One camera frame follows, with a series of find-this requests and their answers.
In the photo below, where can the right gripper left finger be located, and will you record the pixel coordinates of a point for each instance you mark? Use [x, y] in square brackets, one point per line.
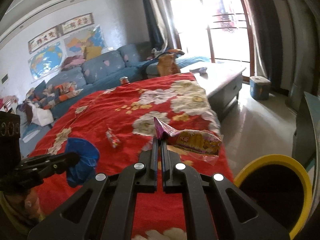
[104, 207]

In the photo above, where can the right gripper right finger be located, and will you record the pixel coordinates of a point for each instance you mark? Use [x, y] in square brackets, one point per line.
[214, 208]

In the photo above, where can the blue bag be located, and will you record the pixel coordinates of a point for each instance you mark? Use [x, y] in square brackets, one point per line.
[88, 155]

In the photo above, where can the purple snack bag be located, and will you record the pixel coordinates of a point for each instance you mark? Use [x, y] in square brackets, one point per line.
[202, 145]

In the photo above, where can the small red candy wrapper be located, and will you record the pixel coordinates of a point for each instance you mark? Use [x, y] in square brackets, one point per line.
[112, 138]

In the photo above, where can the yellow rimmed black trash bin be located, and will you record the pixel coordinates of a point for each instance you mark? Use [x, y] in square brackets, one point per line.
[281, 186]

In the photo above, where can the person left hand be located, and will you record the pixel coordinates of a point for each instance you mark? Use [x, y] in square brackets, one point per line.
[27, 203]

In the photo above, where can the patchwork blanket on sofa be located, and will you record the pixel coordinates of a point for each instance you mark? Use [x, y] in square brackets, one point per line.
[48, 97]

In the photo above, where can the red floral blanket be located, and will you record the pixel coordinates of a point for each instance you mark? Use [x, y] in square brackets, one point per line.
[128, 111]

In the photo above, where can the world map poster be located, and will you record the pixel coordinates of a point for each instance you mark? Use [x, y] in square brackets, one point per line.
[46, 61]

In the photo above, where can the tv console cabinet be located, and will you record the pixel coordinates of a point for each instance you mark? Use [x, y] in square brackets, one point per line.
[306, 137]

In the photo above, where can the pink clothes pile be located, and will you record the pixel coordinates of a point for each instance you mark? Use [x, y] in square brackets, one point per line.
[71, 62]

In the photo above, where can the dark wooden coffee table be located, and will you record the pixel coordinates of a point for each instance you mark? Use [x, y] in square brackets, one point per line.
[222, 83]

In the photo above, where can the red drink can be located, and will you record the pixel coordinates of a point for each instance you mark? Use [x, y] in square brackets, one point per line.
[124, 80]

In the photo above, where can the blue storage stool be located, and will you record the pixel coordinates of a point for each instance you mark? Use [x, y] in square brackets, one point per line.
[259, 87]

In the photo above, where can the yellow cushion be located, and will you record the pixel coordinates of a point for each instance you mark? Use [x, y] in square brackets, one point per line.
[92, 52]

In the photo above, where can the china map poster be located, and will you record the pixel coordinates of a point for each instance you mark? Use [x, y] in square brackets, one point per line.
[76, 43]

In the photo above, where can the folded paper on table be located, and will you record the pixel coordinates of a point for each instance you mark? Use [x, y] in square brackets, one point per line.
[201, 70]

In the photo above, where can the blue sectional sofa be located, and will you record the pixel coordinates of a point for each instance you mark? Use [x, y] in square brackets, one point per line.
[104, 72]

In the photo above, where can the dark grey right curtain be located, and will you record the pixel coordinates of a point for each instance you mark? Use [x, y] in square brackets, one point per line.
[267, 30]

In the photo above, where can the blue left curtain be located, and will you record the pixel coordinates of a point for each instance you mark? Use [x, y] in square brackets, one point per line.
[158, 23]

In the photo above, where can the grey standing air conditioner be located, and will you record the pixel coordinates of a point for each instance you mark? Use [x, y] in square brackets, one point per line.
[306, 71]

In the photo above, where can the left embroidery wall picture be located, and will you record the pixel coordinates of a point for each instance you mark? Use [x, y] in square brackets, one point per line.
[42, 39]

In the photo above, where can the embroidery wall picture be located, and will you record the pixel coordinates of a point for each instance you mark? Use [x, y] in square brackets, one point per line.
[76, 23]
[42, 39]

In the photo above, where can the right embroidery wall picture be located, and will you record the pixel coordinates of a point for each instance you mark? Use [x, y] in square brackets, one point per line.
[76, 23]

